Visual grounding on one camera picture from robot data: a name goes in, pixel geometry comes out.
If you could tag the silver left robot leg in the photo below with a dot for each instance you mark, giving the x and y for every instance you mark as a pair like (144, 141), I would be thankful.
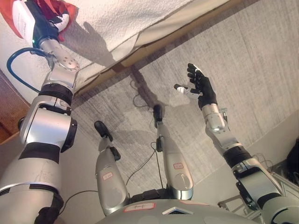
(109, 177)

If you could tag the orange-red garment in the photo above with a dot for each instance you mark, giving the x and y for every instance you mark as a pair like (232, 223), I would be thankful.
(53, 5)

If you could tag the brown wicker basket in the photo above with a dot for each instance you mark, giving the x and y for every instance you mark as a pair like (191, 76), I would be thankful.
(11, 105)

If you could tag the bed with white blanket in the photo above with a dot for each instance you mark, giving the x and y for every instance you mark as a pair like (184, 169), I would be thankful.
(163, 30)

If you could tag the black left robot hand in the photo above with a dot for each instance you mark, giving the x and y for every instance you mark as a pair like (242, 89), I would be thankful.
(22, 21)

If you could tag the white textured bed blanket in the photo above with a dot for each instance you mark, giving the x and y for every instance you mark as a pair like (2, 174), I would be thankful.
(128, 18)

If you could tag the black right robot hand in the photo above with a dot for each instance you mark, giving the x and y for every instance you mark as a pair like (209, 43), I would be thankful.
(205, 91)

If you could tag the black bulky object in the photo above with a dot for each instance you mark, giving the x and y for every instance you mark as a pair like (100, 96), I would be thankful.
(294, 158)

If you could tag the silver robot leg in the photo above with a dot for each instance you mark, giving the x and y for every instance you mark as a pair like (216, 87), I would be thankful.
(109, 177)
(177, 168)

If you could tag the grey streaked rug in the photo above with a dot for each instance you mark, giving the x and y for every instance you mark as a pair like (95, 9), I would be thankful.
(233, 58)

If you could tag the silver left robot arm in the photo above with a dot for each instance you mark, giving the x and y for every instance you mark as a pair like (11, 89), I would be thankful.
(46, 126)

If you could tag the tan bed frame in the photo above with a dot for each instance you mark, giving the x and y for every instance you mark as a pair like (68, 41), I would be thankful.
(144, 49)

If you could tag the silver right robot leg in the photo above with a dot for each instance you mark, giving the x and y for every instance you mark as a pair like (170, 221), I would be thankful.
(177, 168)

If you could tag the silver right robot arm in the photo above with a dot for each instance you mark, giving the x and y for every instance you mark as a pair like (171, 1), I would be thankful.
(233, 144)

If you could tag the grey robot torso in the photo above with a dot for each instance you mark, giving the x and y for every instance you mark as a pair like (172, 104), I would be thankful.
(163, 217)

